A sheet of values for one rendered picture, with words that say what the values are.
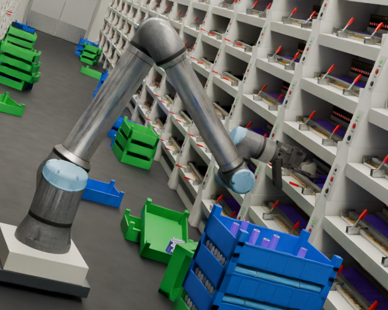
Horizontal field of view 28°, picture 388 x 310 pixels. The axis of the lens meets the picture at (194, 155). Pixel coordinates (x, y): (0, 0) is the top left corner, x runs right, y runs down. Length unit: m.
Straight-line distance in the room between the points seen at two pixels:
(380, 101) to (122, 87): 0.86
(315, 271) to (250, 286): 0.18
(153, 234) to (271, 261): 1.52
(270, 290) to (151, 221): 1.56
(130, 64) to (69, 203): 0.52
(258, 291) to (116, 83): 1.04
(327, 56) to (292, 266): 1.47
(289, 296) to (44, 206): 0.93
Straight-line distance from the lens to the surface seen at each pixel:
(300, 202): 2.84
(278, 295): 1.97
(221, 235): 1.94
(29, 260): 2.49
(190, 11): 5.94
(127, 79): 2.67
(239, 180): 2.66
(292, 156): 2.86
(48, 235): 2.55
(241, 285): 1.91
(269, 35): 3.90
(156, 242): 3.35
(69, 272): 2.54
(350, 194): 2.63
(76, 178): 2.54
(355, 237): 2.44
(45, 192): 2.54
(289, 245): 2.16
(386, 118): 2.46
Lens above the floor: 0.98
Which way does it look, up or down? 9 degrees down
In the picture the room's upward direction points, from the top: 21 degrees clockwise
